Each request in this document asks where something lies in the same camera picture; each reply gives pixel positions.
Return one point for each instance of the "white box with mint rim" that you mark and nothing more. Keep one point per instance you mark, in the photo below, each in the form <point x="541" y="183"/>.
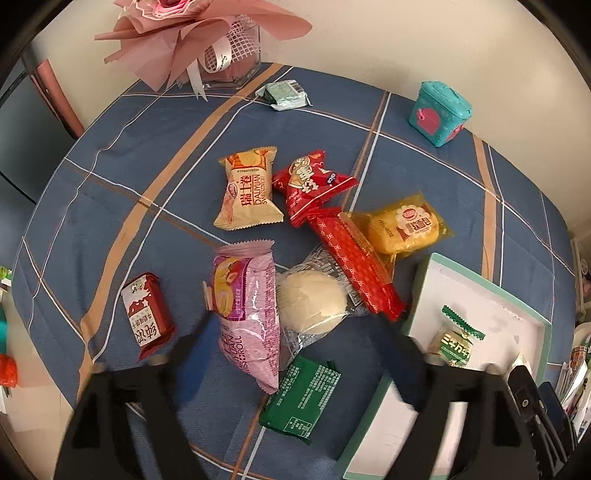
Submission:
<point x="498" y="314"/>

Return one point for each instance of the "orange plastic bag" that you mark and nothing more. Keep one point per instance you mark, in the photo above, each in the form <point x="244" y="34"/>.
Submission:
<point x="7" y="371"/>

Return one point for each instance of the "beige swiss roll packet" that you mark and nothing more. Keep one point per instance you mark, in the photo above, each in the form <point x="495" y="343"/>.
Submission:
<point x="249" y="189"/>

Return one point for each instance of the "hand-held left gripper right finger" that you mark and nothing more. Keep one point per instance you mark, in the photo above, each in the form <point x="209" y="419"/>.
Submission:
<point x="401" y="364"/>

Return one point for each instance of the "pink swiss roll packet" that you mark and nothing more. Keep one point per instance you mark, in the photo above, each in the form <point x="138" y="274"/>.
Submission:
<point x="249" y="314"/>

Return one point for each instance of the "red milk carton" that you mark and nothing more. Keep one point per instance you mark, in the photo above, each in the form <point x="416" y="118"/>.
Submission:
<point x="147" y="314"/>

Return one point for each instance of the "red patterned long packet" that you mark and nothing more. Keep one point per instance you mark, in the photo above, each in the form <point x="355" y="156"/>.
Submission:
<point x="358" y="263"/>

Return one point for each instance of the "blue plaid tablecloth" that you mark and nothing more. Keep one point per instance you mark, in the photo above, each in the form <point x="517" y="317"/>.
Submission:
<point x="152" y="152"/>

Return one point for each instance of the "teal toy box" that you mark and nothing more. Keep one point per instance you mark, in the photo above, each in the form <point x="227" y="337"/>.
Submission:
<point x="438" y="115"/>

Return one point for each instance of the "pink paper bouquet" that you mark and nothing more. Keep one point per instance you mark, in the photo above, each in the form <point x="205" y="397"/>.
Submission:
<point x="161" y="41"/>

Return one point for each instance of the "red crinkled snack packet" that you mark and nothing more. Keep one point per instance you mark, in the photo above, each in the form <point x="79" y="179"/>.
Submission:
<point x="307" y="184"/>

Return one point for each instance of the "small pale green packet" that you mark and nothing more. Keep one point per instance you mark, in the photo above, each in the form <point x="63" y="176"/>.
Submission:
<point x="284" y="94"/>

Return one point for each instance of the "yellow bread packet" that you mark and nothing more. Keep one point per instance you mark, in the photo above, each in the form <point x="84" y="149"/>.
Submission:
<point x="401" y="228"/>

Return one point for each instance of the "green white candy packet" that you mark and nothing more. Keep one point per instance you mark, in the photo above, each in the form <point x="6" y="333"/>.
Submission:
<point x="455" y="344"/>

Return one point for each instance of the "dark green packet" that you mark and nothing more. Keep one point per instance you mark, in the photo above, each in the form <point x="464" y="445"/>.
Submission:
<point x="302" y="397"/>

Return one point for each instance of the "white bun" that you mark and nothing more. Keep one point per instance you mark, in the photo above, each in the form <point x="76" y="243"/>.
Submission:
<point x="310" y="300"/>

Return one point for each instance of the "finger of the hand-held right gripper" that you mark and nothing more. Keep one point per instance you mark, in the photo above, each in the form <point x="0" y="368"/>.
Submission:
<point x="524" y="406"/>
<point x="556" y="410"/>

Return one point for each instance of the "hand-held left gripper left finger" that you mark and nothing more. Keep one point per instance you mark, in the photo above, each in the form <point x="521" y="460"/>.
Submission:
<point x="205" y="334"/>

